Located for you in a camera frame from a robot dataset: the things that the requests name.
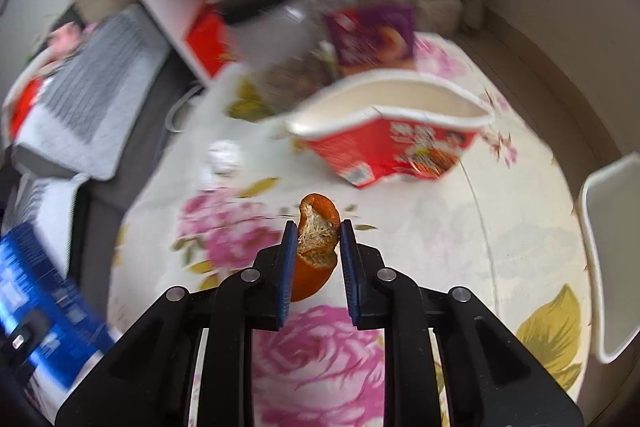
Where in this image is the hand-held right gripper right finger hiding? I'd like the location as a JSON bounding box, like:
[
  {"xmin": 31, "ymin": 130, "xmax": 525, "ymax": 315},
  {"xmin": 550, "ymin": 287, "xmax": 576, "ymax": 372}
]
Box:
[{"xmin": 340, "ymin": 219, "xmax": 587, "ymax": 427}]

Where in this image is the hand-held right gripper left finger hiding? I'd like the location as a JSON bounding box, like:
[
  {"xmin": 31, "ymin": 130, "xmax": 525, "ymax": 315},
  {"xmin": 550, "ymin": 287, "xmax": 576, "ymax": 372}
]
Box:
[{"xmin": 54, "ymin": 221, "xmax": 299, "ymax": 427}]

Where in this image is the orange peel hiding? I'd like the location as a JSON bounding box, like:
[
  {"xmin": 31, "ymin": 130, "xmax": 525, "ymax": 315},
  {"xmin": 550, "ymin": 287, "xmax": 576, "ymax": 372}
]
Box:
[{"xmin": 291, "ymin": 193, "xmax": 342, "ymax": 303}]

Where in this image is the white plastic trash bin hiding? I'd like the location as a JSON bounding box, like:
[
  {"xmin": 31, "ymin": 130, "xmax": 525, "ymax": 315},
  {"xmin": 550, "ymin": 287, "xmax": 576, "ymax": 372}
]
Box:
[{"xmin": 579, "ymin": 154, "xmax": 640, "ymax": 365}]

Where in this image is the floral printed blanket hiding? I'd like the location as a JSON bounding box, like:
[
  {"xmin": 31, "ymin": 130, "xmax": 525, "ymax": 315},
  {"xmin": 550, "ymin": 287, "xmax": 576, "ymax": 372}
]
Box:
[{"xmin": 107, "ymin": 32, "xmax": 593, "ymax": 427}]

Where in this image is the small crumpled white paper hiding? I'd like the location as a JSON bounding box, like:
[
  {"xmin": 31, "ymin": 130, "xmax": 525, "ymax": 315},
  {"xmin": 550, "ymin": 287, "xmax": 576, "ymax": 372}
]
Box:
[{"xmin": 207, "ymin": 141, "xmax": 246, "ymax": 172}]

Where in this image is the red instant noodle bowl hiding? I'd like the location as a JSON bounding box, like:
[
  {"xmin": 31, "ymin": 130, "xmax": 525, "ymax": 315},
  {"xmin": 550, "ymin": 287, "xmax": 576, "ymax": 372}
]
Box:
[{"xmin": 285, "ymin": 77, "xmax": 493, "ymax": 188}]

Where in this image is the grey striped quilt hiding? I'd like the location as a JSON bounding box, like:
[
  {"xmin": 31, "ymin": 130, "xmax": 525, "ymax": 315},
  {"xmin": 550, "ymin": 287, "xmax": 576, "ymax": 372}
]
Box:
[{"xmin": 10, "ymin": 4, "xmax": 171, "ymax": 182}]

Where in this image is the clear jar with black lid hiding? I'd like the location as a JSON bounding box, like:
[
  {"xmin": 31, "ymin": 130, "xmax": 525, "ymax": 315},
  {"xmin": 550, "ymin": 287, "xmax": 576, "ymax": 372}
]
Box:
[{"xmin": 217, "ymin": 0, "xmax": 341, "ymax": 112}]

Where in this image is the purple-label jar with black lid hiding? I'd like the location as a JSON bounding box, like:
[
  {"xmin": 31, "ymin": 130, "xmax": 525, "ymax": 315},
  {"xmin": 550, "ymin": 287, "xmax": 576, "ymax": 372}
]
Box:
[{"xmin": 315, "ymin": 0, "xmax": 418, "ymax": 75}]

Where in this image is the red cardboard box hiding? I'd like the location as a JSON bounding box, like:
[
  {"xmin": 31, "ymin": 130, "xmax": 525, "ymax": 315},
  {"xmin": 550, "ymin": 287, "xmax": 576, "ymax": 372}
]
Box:
[{"xmin": 185, "ymin": 4, "xmax": 236, "ymax": 78}]

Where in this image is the white fluffy cushion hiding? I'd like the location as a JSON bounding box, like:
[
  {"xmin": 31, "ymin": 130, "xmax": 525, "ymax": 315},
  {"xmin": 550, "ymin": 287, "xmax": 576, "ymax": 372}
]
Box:
[{"xmin": 417, "ymin": 0, "xmax": 463, "ymax": 30}]

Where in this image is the white cable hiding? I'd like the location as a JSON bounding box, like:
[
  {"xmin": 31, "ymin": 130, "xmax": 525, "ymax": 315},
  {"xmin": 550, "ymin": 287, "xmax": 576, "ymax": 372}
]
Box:
[{"xmin": 166, "ymin": 84, "xmax": 203, "ymax": 132}]

